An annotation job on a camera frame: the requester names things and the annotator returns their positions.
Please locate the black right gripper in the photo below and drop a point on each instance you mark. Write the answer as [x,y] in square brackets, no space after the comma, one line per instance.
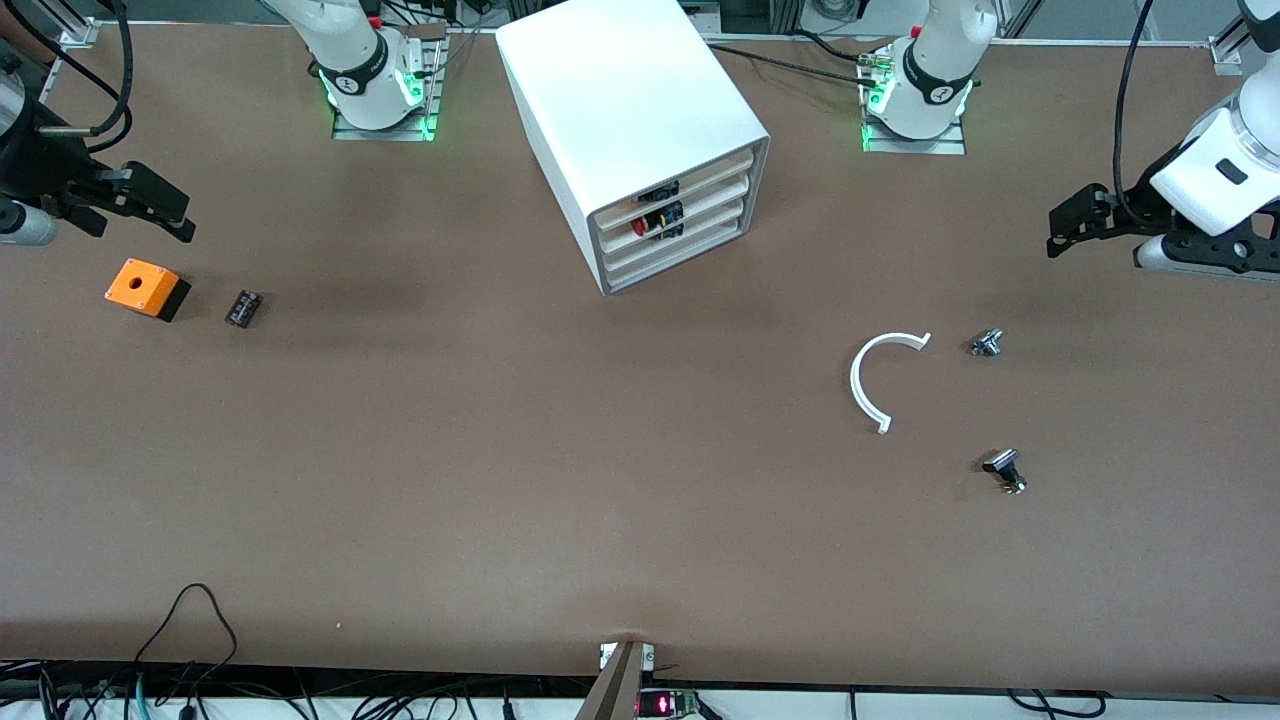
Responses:
[32,165]

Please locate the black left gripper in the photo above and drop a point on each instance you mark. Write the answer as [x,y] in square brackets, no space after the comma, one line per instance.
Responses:
[1136,211]

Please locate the red push button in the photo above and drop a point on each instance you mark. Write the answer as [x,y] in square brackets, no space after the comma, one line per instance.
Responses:
[640,226]

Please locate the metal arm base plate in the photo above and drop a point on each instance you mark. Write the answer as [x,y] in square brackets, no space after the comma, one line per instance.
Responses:
[380,134]
[915,147]

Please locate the grey camera support beam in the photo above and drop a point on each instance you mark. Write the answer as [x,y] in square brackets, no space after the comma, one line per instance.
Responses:
[612,690]

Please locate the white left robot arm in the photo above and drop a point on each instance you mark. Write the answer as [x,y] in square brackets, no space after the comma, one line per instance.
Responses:
[935,70]

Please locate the small silver switch part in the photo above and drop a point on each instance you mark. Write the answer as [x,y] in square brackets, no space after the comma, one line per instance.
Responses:
[986,343]

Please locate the white curved plastic arc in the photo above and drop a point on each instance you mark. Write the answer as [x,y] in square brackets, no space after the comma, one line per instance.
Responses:
[855,385]

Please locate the white drawer cabinet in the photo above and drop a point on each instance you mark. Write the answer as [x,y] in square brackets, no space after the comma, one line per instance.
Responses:
[620,90]

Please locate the orange and black button box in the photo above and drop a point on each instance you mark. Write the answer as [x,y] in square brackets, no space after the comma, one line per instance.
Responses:
[140,282]

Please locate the dark cylindrical capacitor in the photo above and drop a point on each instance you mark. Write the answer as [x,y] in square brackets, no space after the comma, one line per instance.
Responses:
[243,308]

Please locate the aluminium frame profile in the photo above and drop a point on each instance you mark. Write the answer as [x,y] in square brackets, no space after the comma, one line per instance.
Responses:
[1225,55]
[78,30]

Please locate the black switch component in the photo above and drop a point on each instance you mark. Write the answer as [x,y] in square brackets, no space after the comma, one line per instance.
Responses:
[660,191]

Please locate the small black-headed switch part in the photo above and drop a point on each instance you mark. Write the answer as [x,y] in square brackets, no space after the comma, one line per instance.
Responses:
[1002,462]

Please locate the black box with red display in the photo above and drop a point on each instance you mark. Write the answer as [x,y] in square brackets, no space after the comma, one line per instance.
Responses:
[665,704]

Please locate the white plastic drawer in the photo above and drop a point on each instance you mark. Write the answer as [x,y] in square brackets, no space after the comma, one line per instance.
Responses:
[660,256]
[710,178]
[710,197]
[710,216]

